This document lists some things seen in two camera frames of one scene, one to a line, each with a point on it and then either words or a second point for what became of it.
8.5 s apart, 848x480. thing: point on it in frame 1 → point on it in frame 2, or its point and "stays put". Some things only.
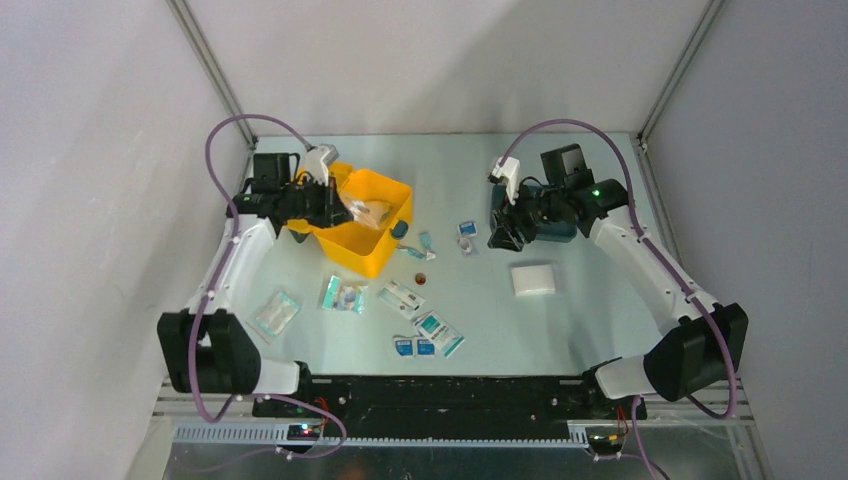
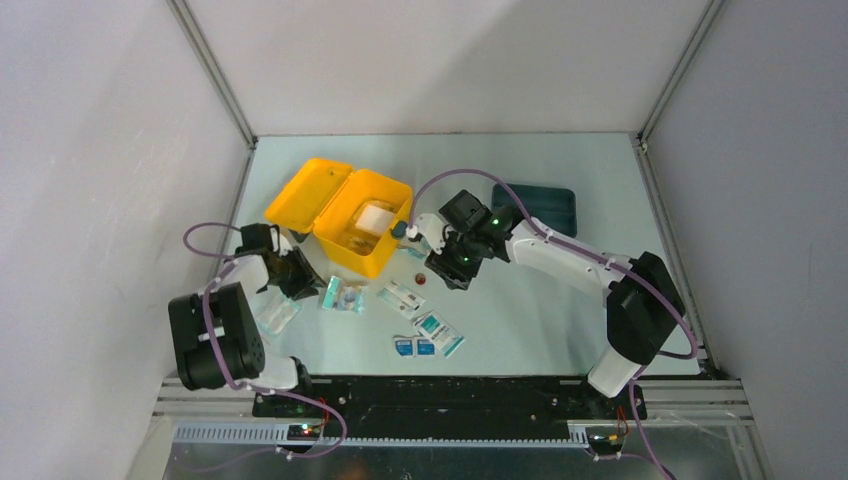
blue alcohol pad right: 426,348 stays put
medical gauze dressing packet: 447,339 stays put
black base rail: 456,405 stays put
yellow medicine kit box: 375,202 stays put
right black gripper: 505,235 → 455,277
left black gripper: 333,212 → 307,280
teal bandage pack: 344,297 stays put
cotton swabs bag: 377,213 → 361,244
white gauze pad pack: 533,280 → 374,218
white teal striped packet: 401,298 stays put
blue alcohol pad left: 404,346 stays put
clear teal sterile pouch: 274,316 stays put
